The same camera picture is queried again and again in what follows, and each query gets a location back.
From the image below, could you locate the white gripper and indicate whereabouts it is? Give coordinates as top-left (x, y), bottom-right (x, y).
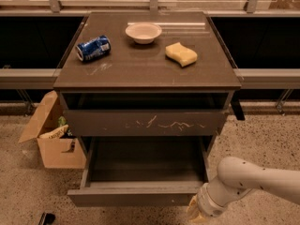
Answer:
top-left (186, 183), bottom-right (226, 223)

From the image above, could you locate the grey drawer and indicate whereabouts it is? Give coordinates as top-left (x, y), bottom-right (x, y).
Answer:
top-left (64, 110), bottom-right (227, 137)
top-left (67, 137), bottom-right (207, 207)

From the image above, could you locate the grey drawer cabinet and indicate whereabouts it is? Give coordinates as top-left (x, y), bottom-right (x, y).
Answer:
top-left (54, 12), bottom-right (241, 149)

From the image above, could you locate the black object on floor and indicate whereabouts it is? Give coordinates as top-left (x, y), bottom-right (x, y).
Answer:
top-left (38, 213), bottom-right (55, 225)

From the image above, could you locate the open cardboard box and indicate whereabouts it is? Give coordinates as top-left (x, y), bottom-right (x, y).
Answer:
top-left (19, 91), bottom-right (86, 169)

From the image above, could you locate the snack bag in box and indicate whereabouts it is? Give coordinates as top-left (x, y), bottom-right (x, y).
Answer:
top-left (39, 125), bottom-right (68, 139)

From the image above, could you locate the yellow sponge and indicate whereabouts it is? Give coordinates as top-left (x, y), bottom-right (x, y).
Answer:
top-left (165, 42), bottom-right (198, 68)

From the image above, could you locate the white bowl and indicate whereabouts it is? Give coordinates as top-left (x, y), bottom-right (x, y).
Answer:
top-left (126, 22), bottom-right (162, 44)

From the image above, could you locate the crushed blue soda can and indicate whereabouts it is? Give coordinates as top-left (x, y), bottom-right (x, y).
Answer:
top-left (76, 35), bottom-right (111, 62)

